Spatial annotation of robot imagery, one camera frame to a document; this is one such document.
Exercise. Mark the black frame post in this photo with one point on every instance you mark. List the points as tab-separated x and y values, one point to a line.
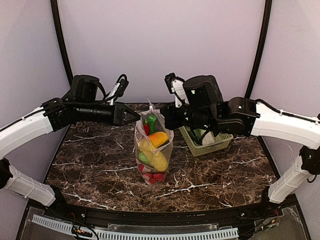
260	48
57	21

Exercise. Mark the red chili pepper toy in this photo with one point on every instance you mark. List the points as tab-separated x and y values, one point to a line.
146	126

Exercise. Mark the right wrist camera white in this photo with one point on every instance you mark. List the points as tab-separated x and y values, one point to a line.
175	87

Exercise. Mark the left black frame post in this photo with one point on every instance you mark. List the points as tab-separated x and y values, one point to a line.
57	21

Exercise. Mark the red strawberry toy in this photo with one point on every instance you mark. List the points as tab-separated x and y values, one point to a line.
150	176

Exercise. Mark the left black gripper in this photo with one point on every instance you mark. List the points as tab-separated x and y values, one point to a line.
119	114

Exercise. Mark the clear zip top bag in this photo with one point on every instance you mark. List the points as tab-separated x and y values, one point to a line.
139	134

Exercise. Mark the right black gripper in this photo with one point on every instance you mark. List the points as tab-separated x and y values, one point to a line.
171	116

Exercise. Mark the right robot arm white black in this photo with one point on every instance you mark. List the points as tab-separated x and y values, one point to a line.
199	104

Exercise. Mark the pale green plastic basket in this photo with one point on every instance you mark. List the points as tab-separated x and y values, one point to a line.
222	141

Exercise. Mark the black front rail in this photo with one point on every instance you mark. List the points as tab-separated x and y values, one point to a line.
152	209

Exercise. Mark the green bell pepper toy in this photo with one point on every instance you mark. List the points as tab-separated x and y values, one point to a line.
152	119

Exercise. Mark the bok choy toy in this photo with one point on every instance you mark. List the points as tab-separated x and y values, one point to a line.
203	138

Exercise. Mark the white slotted cable duct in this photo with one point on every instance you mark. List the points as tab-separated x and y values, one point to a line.
136	232

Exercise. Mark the right black frame post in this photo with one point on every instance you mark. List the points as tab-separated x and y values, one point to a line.
260	48

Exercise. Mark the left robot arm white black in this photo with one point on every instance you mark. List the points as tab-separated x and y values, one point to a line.
86	101

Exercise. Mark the yellow corn toy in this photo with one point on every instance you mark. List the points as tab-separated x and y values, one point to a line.
156	159

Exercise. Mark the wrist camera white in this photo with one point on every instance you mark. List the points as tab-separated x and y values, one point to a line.
117	90
175	87

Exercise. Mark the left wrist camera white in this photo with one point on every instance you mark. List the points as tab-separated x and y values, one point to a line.
117	90

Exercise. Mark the light green bitter gourd toy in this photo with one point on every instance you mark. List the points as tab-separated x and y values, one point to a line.
143	159

